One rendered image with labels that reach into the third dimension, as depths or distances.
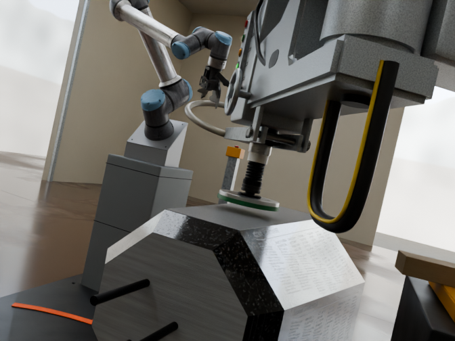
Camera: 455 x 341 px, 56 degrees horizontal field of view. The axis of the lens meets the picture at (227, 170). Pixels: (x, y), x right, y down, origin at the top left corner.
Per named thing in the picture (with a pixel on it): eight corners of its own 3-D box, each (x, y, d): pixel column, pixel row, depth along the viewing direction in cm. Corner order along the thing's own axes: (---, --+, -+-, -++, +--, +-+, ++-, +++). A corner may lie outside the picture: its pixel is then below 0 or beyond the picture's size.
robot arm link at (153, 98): (139, 120, 268) (133, 96, 256) (160, 107, 277) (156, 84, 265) (155, 129, 260) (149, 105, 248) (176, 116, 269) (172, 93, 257)
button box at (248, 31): (242, 92, 150) (259, 11, 149) (234, 90, 149) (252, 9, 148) (237, 94, 157) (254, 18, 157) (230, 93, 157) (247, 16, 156)
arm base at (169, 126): (138, 133, 274) (135, 121, 267) (159, 118, 285) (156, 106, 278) (159, 144, 265) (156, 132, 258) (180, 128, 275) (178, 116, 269)
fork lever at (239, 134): (311, 154, 128) (314, 138, 127) (249, 140, 124) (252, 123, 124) (256, 145, 195) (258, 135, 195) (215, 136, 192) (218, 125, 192)
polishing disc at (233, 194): (290, 210, 144) (290, 206, 144) (233, 199, 135) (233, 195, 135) (261, 199, 163) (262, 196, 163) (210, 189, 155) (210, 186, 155)
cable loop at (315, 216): (361, 245, 73) (403, 63, 73) (342, 241, 73) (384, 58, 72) (311, 220, 96) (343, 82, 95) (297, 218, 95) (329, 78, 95)
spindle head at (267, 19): (321, 143, 125) (355, -8, 124) (249, 125, 121) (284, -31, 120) (284, 142, 161) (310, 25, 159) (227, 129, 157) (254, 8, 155)
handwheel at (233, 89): (259, 120, 128) (270, 71, 128) (227, 112, 126) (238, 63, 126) (248, 122, 143) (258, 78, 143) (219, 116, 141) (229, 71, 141)
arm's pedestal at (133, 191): (67, 285, 265) (96, 151, 263) (118, 273, 311) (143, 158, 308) (131, 312, 245) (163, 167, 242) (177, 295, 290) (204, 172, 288)
